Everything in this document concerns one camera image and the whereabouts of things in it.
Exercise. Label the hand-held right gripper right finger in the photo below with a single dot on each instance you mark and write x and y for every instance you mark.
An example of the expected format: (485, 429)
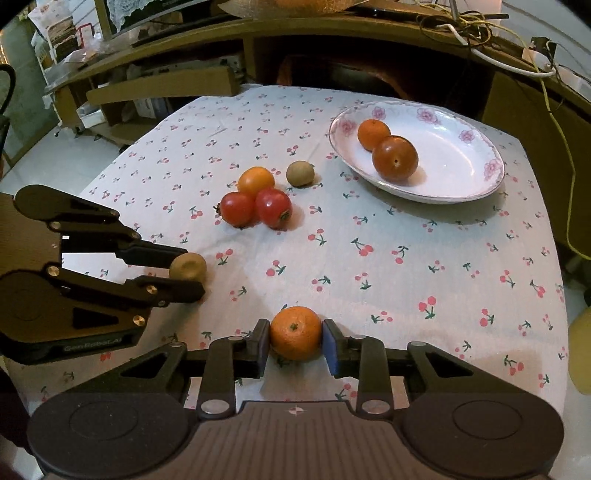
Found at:
(330, 347)

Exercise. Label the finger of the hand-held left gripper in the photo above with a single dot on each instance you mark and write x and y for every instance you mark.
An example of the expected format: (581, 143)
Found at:
(152, 256)
(180, 291)

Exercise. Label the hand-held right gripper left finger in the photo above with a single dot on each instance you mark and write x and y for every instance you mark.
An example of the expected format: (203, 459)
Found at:
(261, 345)

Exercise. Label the brown kiwi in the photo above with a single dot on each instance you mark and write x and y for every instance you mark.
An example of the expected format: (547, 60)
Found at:
(188, 266)
(300, 174)

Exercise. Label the orange with green stem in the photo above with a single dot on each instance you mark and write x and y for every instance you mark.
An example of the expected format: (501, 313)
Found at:
(295, 333)

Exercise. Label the yellowish orange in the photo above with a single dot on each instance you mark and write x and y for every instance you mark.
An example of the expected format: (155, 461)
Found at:
(256, 181)

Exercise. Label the white floral plate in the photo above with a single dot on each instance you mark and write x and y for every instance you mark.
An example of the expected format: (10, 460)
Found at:
(452, 152)

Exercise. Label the cherry print tablecloth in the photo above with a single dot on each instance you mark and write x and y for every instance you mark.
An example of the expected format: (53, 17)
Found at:
(369, 258)

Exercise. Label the wooden keyboard tray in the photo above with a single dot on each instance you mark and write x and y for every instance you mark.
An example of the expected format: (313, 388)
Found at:
(161, 87)

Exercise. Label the large dark red tomato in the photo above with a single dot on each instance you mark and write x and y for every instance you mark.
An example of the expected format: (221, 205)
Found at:
(395, 158)

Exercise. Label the small deep orange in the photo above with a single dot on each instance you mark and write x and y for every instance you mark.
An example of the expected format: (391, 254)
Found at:
(371, 131)

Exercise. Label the white lace cloth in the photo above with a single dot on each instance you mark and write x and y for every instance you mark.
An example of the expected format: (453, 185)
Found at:
(127, 14)

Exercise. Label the yellow plastic object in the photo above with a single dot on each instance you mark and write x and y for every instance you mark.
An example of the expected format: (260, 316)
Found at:
(581, 346)

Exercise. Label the wooden desk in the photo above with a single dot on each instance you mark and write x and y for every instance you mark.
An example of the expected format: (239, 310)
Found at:
(323, 41)

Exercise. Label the black power adapter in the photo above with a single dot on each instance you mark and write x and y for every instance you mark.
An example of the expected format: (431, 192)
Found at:
(542, 46)

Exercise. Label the black metal frame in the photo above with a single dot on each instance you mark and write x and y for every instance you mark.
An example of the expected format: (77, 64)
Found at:
(5, 115)

